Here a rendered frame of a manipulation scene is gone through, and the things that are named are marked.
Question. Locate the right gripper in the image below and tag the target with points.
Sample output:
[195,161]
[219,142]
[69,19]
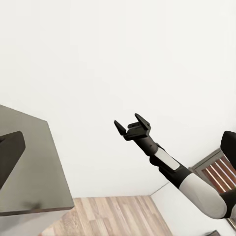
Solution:
[140,135]

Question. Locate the desk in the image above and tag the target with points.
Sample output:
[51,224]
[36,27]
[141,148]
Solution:
[36,194]

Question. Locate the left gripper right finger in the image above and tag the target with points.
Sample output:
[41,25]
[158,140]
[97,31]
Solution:
[228,146]

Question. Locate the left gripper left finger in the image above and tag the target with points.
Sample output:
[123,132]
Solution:
[12,146]

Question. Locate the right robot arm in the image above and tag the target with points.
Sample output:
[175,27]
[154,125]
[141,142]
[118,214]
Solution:
[202,195]

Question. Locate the fixed window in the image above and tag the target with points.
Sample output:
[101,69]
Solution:
[217,171]

